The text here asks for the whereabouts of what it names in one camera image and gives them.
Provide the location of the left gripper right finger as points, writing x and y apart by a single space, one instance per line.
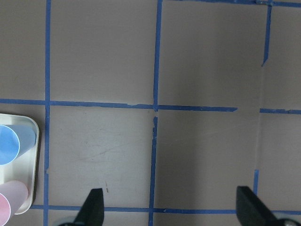
250 210

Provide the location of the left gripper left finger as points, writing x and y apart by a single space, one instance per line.
92 211

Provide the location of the pink plastic cup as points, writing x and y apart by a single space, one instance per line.
12 196

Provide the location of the blue plastic cup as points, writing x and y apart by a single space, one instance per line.
15 140

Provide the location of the cream plastic tray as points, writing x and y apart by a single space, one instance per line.
24 167

